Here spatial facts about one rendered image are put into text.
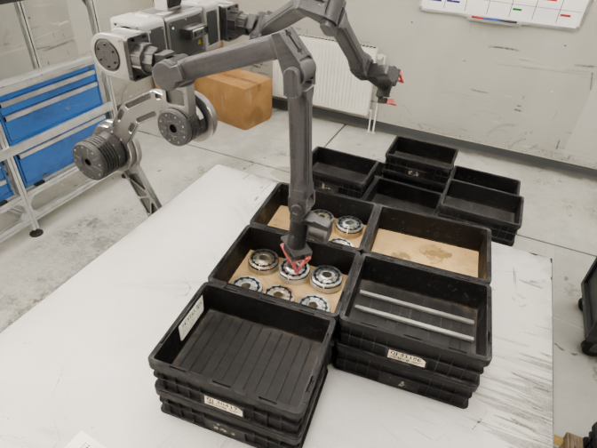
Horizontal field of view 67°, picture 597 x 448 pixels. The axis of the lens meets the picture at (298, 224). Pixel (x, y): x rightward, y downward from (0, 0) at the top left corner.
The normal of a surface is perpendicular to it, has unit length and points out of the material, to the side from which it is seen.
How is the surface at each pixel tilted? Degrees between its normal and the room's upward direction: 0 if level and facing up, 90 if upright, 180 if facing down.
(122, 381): 0
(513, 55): 90
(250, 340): 0
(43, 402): 0
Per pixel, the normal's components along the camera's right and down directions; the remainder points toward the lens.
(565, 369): 0.04, -0.80
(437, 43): -0.42, 0.53
